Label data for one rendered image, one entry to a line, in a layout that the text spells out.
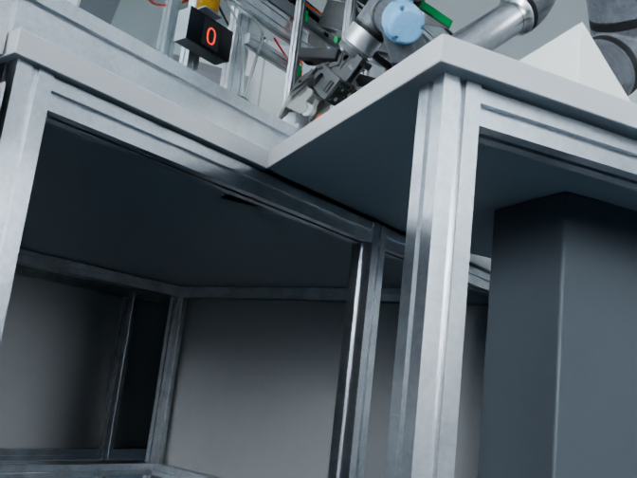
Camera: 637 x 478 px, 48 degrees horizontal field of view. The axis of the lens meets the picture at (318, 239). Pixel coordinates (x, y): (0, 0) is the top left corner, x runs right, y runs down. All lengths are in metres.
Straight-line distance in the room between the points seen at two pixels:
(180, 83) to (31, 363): 1.93
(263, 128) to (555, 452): 0.67
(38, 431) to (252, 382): 0.88
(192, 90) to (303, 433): 1.46
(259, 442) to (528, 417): 1.50
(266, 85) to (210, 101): 4.13
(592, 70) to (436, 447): 0.68
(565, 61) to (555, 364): 0.46
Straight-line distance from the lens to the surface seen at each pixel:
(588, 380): 1.07
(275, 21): 3.23
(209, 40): 1.55
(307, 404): 2.34
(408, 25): 1.40
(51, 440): 2.98
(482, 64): 0.73
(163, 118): 0.96
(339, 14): 1.95
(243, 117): 1.18
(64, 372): 2.97
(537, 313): 1.07
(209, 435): 2.62
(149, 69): 1.07
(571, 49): 1.18
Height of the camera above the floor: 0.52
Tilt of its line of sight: 12 degrees up
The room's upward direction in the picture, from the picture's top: 7 degrees clockwise
